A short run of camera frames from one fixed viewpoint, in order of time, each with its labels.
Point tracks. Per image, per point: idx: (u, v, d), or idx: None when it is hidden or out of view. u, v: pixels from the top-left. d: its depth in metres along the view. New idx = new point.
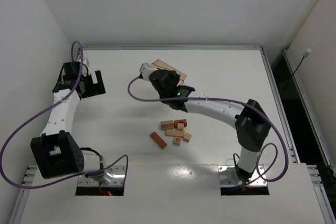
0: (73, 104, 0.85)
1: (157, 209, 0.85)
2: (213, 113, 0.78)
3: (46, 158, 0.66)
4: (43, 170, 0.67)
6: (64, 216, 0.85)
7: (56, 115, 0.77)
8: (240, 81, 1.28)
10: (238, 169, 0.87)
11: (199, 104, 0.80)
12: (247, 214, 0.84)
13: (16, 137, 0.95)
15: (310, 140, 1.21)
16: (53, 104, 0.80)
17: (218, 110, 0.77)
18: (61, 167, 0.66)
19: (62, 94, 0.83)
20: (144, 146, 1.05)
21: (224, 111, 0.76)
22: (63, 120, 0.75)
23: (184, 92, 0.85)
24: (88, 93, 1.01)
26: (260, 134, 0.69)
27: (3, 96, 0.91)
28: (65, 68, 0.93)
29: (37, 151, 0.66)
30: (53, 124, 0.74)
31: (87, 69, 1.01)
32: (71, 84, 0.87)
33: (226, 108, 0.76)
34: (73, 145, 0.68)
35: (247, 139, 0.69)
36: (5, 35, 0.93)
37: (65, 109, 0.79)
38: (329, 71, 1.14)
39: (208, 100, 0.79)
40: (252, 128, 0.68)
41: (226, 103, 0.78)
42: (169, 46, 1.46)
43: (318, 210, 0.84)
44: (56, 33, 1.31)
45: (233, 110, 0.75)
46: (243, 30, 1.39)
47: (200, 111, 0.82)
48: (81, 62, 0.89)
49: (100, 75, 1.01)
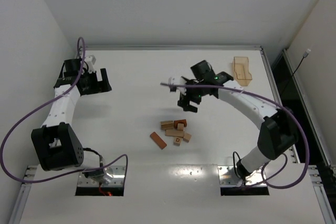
0: (73, 98, 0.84)
1: (157, 209, 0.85)
2: (243, 106, 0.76)
3: (46, 150, 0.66)
4: (43, 161, 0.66)
6: (64, 215, 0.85)
7: (58, 108, 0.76)
8: (244, 85, 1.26)
10: (239, 167, 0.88)
11: (233, 94, 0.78)
12: (247, 213, 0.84)
13: (16, 136, 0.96)
15: (310, 140, 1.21)
16: (54, 98, 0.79)
17: (249, 105, 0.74)
18: (61, 158, 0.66)
19: (63, 88, 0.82)
20: (144, 147, 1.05)
21: (255, 109, 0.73)
22: (64, 113, 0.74)
23: (221, 77, 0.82)
24: (94, 90, 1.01)
26: (282, 145, 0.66)
27: (3, 95, 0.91)
28: (66, 65, 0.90)
29: (37, 141, 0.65)
30: (54, 116, 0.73)
31: (87, 65, 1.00)
32: (72, 79, 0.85)
33: (258, 107, 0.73)
34: (73, 137, 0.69)
35: (268, 143, 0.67)
36: (6, 35, 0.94)
37: (66, 103, 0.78)
38: (329, 70, 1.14)
39: (243, 93, 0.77)
40: (276, 136, 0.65)
41: (262, 103, 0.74)
42: (169, 46, 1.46)
43: (318, 210, 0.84)
44: (56, 33, 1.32)
45: (266, 111, 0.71)
46: (243, 30, 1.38)
47: (230, 101, 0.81)
48: (82, 60, 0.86)
49: (106, 73, 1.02)
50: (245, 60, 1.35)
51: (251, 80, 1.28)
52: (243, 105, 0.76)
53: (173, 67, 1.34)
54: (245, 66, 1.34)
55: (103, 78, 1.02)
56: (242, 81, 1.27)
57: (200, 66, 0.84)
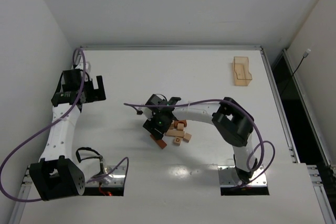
0: (73, 120, 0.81)
1: (157, 209, 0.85)
2: (197, 115, 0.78)
3: (46, 184, 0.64)
4: (42, 194, 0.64)
6: (64, 215, 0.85)
7: (56, 136, 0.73)
8: (244, 85, 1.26)
10: (238, 169, 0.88)
11: (184, 109, 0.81)
12: (247, 213, 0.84)
13: (16, 137, 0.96)
15: (310, 140, 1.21)
16: (53, 122, 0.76)
17: (198, 112, 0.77)
18: (61, 190, 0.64)
19: (62, 110, 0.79)
20: (145, 146, 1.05)
21: (204, 112, 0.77)
22: (63, 142, 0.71)
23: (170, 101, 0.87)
24: (88, 98, 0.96)
26: (241, 129, 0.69)
27: (3, 96, 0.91)
28: (65, 79, 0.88)
29: (36, 177, 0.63)
30: (52, 147, 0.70)
31: (88, 75, 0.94)
32: (71, 97, 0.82)
33: (206, 108, 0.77)
34: (74, 168, 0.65)
35: (227, 134, 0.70)
36: (6, 36, 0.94)
37: (65, 129, 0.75)
38: (329, 71, 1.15)
39: (191, 105, 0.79)
40: (227, 124, 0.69)
41: (206, 103, 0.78)
42: (170, 46, 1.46)
43: (318, 210, 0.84)
44: (56, 34, 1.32)
45: (212, 109, 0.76)
46: (242, 30, 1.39)
47: (187, 117, 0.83)
48: (83, 74, 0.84)
49: (102, 81, 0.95)
50: (245, 60, 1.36)
51: (251, 80, 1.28)
52: (197, 114, 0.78)
53: (173, 67, 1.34)
54: (245, 66, 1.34)
55: (100, 86, 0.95)
56: (242, 81, 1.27)
57: (153, 99, 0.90)
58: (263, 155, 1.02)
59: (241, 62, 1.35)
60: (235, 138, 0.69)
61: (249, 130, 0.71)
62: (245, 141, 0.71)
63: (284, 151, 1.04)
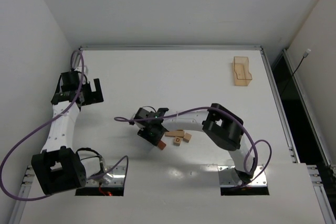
0: (73, 116, 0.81)
1: (157, 209, 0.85)
2: (186, 124, 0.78)
3: (48, 176, 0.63)
4: (44, 187, 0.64)
6: (64, 215, 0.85)
7: (56, 130, 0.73)
8: (244, 85, 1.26)
10: (239, 171, 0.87)
11: (172, 120, 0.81)
12: (247, 213, 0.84)
13: (16, 137, 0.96)
15: (310, 140, 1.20)
16: (53, 117, 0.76)
17: (188, 120, 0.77)
18: (62, 182, 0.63)
19: (62, 106, 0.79)
20: (145, 147, 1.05)
21: (193, 120, 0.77)
22: (64, 135, 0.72)
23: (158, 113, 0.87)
24: (86, 100, 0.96)
26: (232, 134, 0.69)
27: (4, 96, 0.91)
28: (63, 78, 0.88)
29: (38, 168, 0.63)
30: (54, 139, 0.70)
31: (86, 78, 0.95)
32: (71, 95, 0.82)
33: (195, 117, 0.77)
34: (75, 159, 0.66)
35: (219, 140, 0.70)
36: (6, 36, 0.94)
37: (65, 124, 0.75)
38: (329, 70, 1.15)
39: (179, 115, 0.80)
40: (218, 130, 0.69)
41: (195, 111, 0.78)
42: (169, 46, 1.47)
43: (318, 210, 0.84)
44: (56, 34, 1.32)
45: (201, 116, 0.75)
46: (242, 30, 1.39)
47: (178, 127, 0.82)
48: (82, 72, 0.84)
49: (100, 84, 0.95)
50: (245, 60, 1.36)
51: (251, 80, 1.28)
52: (187, 124, 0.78)
53: (173, 67, 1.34)
54: (245, 66, 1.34)
55: (97, 89, 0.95)
56: (242, 81, 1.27)
57: (140, 113, 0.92)
58: (262, 155, 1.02)
59: (240, 62, 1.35)
60: (228, 144, 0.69)
61: (240, 134, 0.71)
62: (238, 145, 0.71)
63: (284, 151, 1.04)
